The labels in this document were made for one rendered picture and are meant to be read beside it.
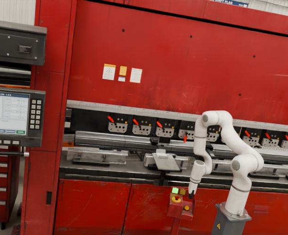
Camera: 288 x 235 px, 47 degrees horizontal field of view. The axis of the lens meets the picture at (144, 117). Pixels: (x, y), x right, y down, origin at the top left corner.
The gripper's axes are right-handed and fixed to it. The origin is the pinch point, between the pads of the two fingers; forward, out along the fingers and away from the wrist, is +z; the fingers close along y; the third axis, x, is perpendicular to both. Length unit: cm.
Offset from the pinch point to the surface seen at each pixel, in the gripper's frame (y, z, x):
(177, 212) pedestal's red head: 6.1, 12.8, -7.4
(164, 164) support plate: -16.6, -14.1, -23.9
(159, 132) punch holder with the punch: -32, -34, -33
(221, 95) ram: -48, -71, 12
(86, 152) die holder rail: -18, -10, -89
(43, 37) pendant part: 34, -110, -111
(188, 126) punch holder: -39, -41, -10
